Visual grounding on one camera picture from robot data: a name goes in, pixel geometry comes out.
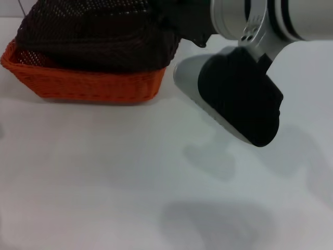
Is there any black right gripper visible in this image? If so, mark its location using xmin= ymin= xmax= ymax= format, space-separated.
xmin=155 ymin=0 xmax=217 ymax=49

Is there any dark brown woven basket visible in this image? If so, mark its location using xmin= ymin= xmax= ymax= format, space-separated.
xmin=14 ymin=0 xmax=183 ymax=74

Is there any orange woven basket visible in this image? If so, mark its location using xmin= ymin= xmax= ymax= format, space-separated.
xmin=0 ymin=39 xmax=168 ymax=103

